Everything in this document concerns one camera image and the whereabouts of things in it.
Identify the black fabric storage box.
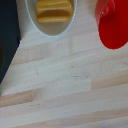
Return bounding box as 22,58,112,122
0,0,22,85

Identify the yellow food piece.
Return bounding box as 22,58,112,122
35,0,74,24

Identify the white oval bowl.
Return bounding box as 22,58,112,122
25,0,78,38

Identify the red plastic cup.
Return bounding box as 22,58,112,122
94,0,128,51

